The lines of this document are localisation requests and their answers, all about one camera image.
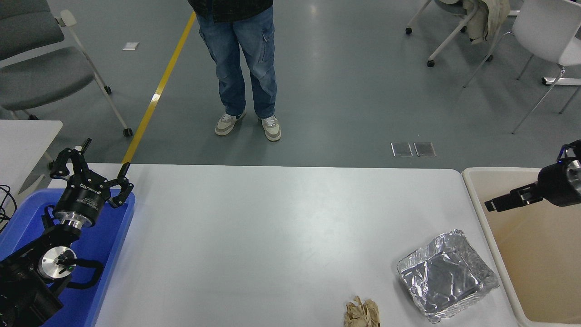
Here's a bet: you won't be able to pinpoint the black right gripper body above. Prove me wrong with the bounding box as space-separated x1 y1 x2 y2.
538 161 581 207

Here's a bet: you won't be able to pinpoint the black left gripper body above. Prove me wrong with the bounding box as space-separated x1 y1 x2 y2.
54 174 112 220

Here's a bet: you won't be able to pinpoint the silver foil tray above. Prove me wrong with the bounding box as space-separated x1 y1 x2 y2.
397 229 500 324

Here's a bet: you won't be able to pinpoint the blue plastic tray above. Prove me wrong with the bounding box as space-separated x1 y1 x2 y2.
0 188 136 327

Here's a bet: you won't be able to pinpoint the large pale plastic bin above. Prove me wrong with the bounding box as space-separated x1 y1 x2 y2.
462 167 581 327

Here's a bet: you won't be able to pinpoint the white side table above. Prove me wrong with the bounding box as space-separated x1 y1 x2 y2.
0 120 63 200

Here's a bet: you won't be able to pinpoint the grey rolling chair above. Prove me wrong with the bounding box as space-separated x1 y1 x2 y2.
0 0 133 138

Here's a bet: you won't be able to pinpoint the white furniture base bar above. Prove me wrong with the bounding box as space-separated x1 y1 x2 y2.
542 76 581 86

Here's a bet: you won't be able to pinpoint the white shell chair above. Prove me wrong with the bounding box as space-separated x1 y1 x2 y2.
463 0 581 135

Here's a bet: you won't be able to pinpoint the white-framed rolling chair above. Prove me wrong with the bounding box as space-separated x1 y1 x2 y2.
405 0 493 68

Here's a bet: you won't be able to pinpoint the beige jacket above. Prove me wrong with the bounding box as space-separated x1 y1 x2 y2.
463 0 511 45

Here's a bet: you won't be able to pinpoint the person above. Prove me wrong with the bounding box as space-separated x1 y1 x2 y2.
187 0 282 142

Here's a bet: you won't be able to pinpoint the crumpled tan paper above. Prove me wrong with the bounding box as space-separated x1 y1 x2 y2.
344 296 381 327

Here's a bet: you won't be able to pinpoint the black cables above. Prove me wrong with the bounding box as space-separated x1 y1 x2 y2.
0 184 18 232

